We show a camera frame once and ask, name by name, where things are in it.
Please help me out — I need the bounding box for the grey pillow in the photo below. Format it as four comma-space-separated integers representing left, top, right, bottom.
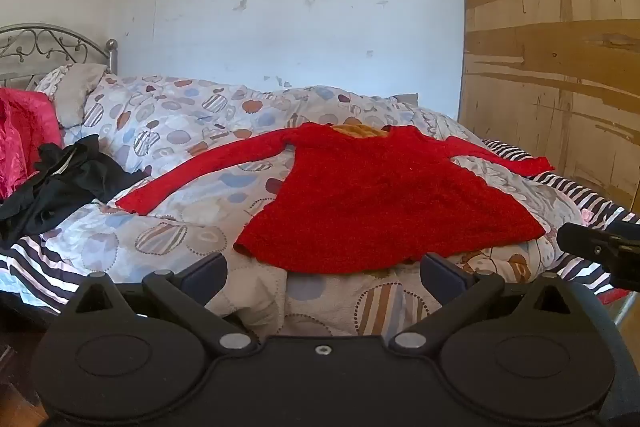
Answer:
35, 63, 109, 129

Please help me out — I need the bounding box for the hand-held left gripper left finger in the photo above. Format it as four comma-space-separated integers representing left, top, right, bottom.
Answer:
63, 252, 259, 353

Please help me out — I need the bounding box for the black garment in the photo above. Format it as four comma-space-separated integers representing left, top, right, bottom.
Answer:
0, 134, 152, 249

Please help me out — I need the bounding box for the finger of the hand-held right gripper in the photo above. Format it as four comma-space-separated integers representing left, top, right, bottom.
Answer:
556, 222, 623, 269

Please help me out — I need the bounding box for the striped bed sheet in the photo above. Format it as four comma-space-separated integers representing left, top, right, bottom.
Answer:
0, 138, 640, 314

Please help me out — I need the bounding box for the circle patterned duvet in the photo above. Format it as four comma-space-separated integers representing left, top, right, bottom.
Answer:
35, 74, 586, 339

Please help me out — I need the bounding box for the metal bed headboard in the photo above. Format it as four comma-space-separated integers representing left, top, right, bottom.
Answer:
0, 23, 120, 90

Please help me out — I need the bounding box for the orange garment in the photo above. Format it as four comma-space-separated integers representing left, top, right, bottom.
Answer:
331, 124, 390, 140

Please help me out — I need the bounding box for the pink shiny cloth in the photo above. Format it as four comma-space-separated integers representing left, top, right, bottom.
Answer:
0, 88, 64, 200

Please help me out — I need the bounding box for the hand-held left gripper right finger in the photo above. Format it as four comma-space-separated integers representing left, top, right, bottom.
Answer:
389, 252, 587, 353

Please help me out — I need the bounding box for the red knit sweater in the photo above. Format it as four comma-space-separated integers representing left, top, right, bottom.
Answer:
115, 122, 557, 275

